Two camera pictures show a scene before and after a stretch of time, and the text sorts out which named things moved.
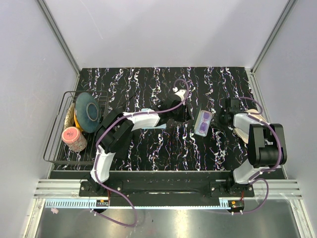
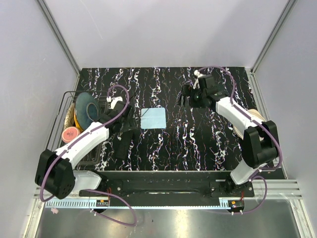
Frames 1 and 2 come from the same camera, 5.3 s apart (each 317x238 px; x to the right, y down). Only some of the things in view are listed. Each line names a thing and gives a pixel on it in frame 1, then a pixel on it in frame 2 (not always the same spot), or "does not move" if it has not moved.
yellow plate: x=77 y=123 does not move
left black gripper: x=185 y=116 -> x=131 y=123
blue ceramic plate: x=87 y=112 does not move
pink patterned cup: x=74 y=139 does not move
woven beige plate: x=69 y=121 does not move
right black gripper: x=223 y=112 -> x=188 y=90
